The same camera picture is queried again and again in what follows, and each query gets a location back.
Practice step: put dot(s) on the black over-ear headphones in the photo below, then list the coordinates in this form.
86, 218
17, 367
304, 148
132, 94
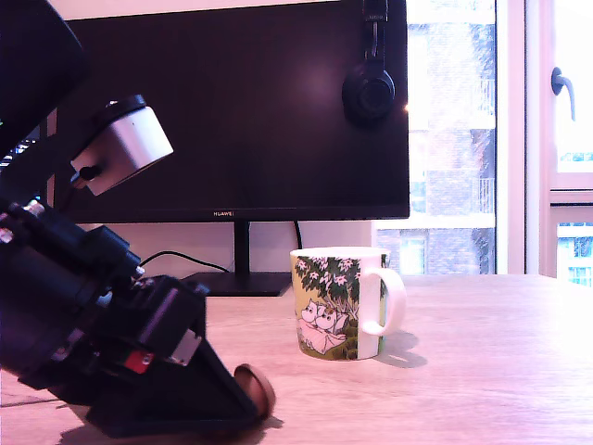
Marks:
369, 92

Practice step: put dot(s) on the large black Huawei monitor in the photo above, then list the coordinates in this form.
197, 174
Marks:
241, 116

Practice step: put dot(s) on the pale grey camera box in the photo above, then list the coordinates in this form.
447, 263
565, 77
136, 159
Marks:
129, 143

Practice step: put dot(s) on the white mug with cartoon print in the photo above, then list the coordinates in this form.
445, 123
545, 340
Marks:
324, 301

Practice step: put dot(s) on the white window frame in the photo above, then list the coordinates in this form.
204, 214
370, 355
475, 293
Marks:
537, 139

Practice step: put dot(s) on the brown coffee capsule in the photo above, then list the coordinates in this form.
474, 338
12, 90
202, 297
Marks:
259, 387

